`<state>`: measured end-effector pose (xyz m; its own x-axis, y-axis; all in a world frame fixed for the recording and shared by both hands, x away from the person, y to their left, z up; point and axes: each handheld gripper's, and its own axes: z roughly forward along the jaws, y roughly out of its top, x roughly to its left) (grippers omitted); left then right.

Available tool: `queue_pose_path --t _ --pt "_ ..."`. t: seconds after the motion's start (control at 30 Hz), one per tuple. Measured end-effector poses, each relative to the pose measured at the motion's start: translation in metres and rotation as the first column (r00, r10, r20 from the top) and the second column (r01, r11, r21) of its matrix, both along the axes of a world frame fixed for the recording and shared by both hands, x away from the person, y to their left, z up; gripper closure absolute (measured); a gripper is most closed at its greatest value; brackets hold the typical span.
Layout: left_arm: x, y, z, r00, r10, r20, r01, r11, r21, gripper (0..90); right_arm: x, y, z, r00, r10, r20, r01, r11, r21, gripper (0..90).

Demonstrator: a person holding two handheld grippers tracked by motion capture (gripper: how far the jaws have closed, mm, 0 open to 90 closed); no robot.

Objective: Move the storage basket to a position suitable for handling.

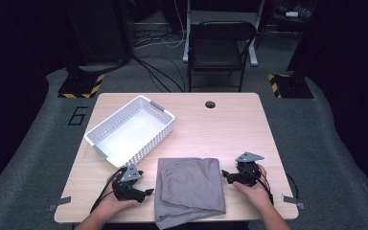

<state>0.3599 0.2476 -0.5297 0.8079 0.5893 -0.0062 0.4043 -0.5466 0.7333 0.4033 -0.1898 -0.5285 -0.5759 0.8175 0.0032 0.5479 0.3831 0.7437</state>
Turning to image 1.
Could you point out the small white adapter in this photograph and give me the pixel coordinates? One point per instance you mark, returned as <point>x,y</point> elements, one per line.
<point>292,14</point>

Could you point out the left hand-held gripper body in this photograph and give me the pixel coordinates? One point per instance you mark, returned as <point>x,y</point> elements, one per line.
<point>128,188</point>

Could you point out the grey metal table bracket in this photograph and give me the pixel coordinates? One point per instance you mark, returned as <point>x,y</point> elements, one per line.
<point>59,203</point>
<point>294,201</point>

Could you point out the black stand base striped tape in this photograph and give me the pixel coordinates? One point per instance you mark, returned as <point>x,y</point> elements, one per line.
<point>76,85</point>
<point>295,87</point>

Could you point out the person's left hand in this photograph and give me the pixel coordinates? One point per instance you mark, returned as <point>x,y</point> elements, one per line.
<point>115,204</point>

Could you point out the black equipment case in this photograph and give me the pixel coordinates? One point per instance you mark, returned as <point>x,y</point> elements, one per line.
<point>105,32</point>

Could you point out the white perforated plastic basket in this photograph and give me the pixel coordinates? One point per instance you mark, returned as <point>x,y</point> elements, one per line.
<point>131,134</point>

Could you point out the black folding chair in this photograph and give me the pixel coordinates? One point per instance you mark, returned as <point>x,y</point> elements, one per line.
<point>187,48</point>
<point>217,32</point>

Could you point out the grey pants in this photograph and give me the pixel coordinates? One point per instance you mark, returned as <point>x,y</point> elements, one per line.
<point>190,188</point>

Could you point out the dark curtain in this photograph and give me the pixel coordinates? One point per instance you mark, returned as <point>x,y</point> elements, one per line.
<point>9,80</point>
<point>351,80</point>

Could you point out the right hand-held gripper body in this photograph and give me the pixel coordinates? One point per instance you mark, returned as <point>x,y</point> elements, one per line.
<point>248,172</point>

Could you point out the person's right hand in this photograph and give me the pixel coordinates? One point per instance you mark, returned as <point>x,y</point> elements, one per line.
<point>258,195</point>

